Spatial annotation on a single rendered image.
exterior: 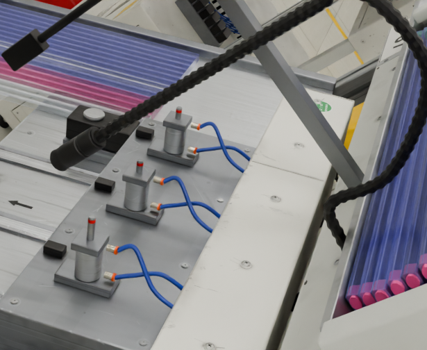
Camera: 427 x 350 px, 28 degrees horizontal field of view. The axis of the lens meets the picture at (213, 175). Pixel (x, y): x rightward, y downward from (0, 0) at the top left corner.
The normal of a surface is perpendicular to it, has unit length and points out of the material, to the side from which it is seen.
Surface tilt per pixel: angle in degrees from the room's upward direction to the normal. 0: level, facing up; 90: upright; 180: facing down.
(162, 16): 0
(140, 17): 90
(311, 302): 90
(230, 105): 45
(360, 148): 90
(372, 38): 90
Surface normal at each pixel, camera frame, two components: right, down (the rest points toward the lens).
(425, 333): -0.29, 0.50
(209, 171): 0.14, -0.83
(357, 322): -0.58, -0.77
